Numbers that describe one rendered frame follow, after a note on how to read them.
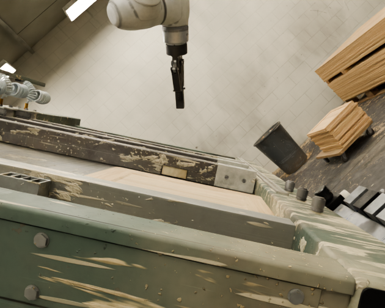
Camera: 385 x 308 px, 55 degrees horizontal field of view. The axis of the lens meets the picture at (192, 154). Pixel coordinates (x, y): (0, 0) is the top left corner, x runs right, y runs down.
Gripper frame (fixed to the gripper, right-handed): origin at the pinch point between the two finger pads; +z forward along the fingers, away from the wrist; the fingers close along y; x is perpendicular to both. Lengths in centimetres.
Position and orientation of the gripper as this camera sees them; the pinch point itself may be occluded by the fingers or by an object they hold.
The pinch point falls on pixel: (179, 99)
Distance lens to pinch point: 138.3
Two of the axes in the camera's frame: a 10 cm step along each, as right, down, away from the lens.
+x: -9.8, -0.4, 1.7
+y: 1.7, -4.6, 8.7
